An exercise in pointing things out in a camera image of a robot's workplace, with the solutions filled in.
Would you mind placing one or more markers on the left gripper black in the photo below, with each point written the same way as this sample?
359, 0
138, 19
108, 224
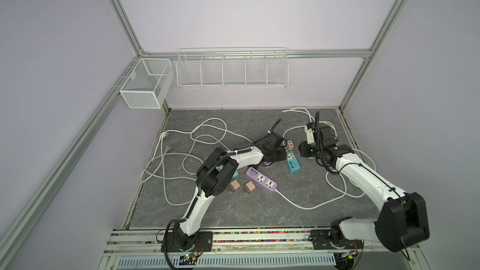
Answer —
283, 154

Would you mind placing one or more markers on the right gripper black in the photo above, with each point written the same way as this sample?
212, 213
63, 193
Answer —
304, 145

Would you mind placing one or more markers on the teal power strip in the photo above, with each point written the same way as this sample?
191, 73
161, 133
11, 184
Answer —
292, 162

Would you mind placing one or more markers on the pink plug purple strip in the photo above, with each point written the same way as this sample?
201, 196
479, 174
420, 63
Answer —
249, 187
234, 185

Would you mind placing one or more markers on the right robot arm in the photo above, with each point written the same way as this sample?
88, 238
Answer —
403, 217

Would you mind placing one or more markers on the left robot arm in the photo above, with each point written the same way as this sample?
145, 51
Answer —
216, 173

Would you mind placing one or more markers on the pink plug on teal strip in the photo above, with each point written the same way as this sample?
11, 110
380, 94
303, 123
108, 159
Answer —
289, 145

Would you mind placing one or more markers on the small white mesh basket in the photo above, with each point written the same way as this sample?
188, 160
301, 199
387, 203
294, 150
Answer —
148, 83

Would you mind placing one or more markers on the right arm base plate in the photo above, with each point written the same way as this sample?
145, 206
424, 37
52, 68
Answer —
322, 240

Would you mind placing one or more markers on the long white wire basket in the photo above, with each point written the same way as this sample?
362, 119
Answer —
233, 67

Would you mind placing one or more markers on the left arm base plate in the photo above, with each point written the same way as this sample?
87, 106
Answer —
176, 242

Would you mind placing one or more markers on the white vented cable duct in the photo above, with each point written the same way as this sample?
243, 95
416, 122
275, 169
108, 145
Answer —
218, 261

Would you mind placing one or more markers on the aluminium frame rail front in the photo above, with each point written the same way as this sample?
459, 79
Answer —
223, 241

